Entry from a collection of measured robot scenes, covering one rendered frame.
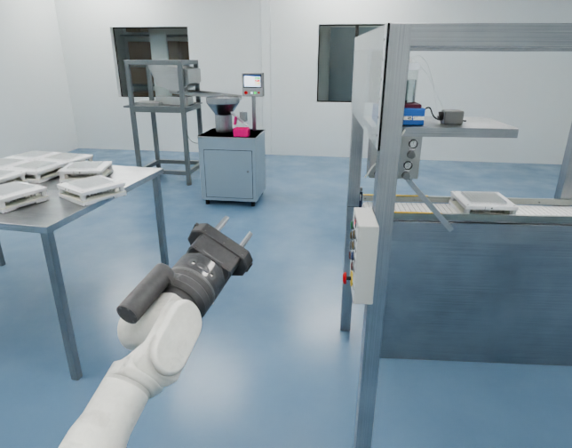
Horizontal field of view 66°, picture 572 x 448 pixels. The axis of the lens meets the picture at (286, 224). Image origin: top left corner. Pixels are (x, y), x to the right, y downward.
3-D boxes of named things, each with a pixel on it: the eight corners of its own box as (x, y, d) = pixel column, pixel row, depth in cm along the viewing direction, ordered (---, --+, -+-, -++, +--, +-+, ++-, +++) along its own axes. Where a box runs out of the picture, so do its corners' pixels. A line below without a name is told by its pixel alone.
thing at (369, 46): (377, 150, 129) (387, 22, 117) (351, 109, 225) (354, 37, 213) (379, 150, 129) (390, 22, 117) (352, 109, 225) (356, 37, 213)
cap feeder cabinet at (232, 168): (201, 204, 488) (196, 136, 460) (216, 190, 540) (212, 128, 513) (257, 207, 479) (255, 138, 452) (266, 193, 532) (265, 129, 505)
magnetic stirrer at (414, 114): (378, 125, 193) (380, 104, 190) (372, 119, 213) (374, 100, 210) (425, 126, 192) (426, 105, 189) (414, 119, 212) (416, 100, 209)
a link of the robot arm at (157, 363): (210, 316, 66) (170, 402, 56) (170, 322, 70) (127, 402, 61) (183, 289, 62) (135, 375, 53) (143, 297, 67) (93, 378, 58)
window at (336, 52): (315, 102, 706) (318, 23, 664) (315, 102, 707) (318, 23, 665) (403, 104, 688) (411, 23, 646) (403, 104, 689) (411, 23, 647)
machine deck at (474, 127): (371, 136, 192) (372, 126, 190) (362, 123, 227) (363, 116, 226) (517, 138, 188) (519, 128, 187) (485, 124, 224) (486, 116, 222)
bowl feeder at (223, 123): (203, 133, 475) (201, 98, 461) (213, 129, 508) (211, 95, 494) (247, 135, 468) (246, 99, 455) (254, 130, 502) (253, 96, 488)
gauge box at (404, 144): (369, 178, 199) (371, 133, 191) (366, 172, 208) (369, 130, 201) (417, 179, 197) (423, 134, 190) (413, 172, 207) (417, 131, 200)
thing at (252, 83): (242, 132, 490) (241, 72, 467) (244, 130, 499) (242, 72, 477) (263, 132, 487) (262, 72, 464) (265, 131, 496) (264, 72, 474)
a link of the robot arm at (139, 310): (224, 306, 70) (186, 362, 62) (178, 313, 76) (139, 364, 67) (185, 250, 66) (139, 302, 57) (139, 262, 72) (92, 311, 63)
